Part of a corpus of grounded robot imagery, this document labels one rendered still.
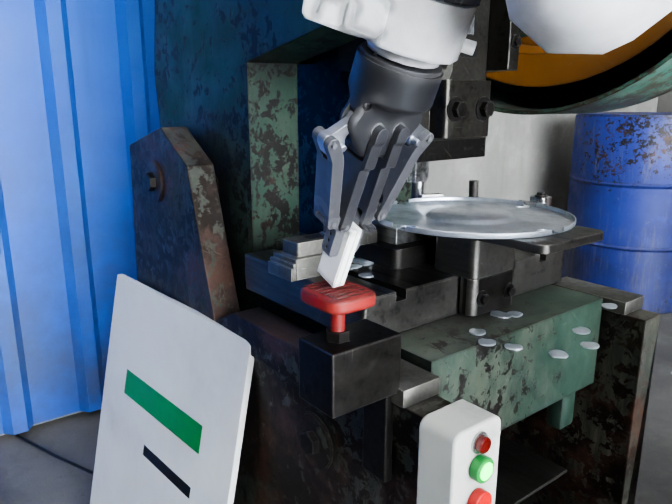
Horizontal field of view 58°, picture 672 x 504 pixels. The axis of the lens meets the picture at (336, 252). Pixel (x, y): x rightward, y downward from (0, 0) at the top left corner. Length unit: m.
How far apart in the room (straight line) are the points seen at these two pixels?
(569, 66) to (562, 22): 0.81
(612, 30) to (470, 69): 0.56
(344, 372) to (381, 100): 0.28
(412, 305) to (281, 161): 0.36
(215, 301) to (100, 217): 0.93
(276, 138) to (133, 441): 0.67
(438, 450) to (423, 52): 0.39
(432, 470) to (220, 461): 0.47
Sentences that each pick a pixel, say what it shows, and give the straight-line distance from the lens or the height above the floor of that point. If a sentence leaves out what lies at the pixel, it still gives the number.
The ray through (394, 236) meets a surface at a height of 0.75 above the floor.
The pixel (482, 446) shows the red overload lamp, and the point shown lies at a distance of 0.66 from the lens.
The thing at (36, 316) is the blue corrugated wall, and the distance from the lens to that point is 1.95.
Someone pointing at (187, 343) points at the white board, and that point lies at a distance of 1.12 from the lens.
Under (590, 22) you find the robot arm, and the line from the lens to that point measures 0.41.
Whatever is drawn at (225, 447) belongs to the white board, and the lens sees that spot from 1.04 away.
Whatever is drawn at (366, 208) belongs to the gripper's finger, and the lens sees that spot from 0.58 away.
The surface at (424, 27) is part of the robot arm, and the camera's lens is 0.49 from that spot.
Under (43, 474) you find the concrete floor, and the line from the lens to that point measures 1.86.
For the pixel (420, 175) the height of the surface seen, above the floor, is 0.83.
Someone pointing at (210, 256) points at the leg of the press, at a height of 0.69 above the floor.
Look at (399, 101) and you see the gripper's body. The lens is 0.51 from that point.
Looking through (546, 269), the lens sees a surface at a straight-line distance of 1.07.
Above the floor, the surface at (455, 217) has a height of 0.79.
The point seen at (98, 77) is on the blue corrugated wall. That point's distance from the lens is 1.91.
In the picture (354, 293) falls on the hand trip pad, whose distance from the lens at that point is 0.61.
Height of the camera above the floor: 0.95
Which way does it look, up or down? 14 degrees down
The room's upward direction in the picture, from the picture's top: straight up
